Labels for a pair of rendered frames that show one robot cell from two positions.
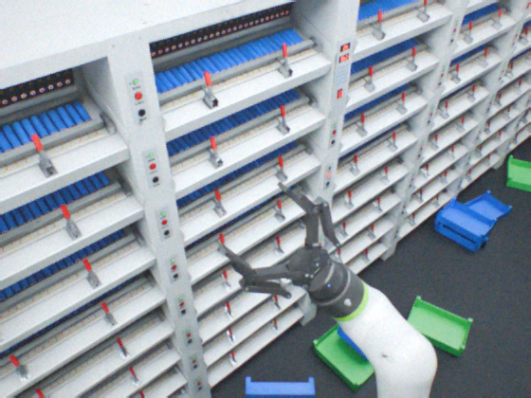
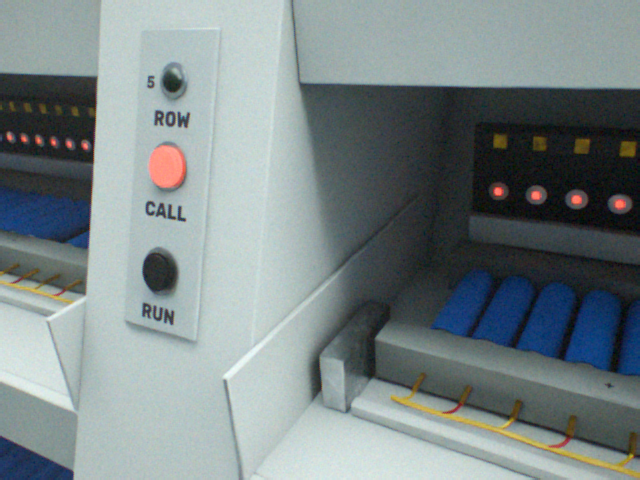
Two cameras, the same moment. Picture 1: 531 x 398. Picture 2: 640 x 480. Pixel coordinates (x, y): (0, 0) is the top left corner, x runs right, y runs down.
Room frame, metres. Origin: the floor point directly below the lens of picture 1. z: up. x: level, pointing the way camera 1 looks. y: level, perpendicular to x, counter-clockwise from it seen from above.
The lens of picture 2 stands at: (1.31, -0.50, 1.03)
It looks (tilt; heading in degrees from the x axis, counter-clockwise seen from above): 6 degrees down; 69
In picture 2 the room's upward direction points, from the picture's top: 6 degrees clockwise
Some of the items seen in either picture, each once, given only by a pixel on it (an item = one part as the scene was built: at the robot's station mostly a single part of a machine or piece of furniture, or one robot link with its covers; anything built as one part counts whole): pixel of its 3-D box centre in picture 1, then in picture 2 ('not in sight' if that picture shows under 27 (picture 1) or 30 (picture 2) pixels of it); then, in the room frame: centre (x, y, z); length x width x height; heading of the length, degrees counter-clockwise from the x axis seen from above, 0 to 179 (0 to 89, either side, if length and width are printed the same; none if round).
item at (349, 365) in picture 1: (347, 353); not in sight; (1.11, -0.43, 0.04); 0.30 x 0.20 x 0.08; 41
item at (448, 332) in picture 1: (437, 325); not in sight; (1.28, -0.93, 0.04); 0.30 x 0.20 x 0.08; 59
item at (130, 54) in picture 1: (163, 276); not in sight; (0.95, 0.34, 0.87); 0.20 x 0.09 x 1.75; 41
